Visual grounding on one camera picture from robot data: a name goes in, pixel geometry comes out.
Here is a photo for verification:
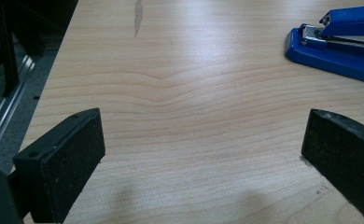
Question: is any black metal stand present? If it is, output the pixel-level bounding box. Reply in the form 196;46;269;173
0;0;21;97

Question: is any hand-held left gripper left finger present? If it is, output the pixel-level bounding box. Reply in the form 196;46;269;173
12;107;106;224

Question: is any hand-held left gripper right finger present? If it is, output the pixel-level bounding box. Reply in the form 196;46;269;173
301;108;364;224

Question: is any metal floor rail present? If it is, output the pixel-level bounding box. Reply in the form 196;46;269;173
0;55;36;169

